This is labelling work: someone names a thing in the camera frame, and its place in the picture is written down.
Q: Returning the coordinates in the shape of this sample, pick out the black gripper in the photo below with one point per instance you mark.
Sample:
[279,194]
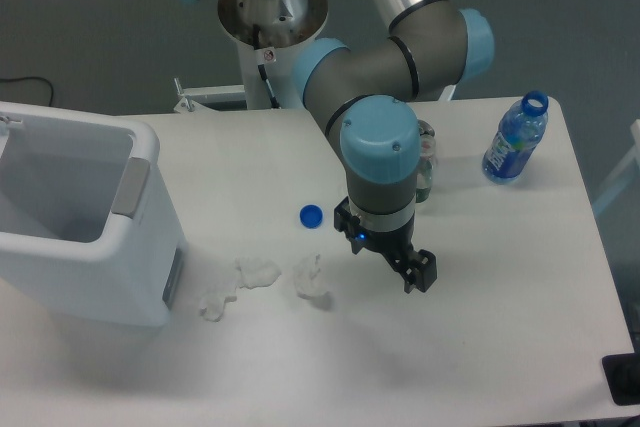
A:
[389,235]

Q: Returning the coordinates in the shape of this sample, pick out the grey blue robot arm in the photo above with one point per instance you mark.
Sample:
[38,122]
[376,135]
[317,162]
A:
[361,101]

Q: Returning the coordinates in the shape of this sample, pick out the crumpled white paper ball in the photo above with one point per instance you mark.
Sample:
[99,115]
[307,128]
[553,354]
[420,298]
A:
[309,282]

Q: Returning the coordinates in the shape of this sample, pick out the clear glass jar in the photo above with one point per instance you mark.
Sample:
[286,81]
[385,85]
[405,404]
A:
[427,161]

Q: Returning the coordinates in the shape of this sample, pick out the blue bottle cap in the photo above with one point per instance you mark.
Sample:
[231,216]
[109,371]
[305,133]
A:
[311,216]

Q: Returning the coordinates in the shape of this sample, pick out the crumpled white tissue left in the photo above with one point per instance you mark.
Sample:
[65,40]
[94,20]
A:
[245,273]

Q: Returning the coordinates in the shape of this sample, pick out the blue plastic water bottle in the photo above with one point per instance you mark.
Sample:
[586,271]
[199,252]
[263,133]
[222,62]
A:
[519,132]

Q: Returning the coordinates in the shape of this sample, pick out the black device at edge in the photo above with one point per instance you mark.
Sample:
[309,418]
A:
[622,375]

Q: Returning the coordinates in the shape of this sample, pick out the white trash bin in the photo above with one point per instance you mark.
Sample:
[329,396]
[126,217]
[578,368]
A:
[88,227]

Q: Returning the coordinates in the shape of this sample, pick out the white frame at right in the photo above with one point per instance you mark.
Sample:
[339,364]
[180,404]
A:
[620,177]

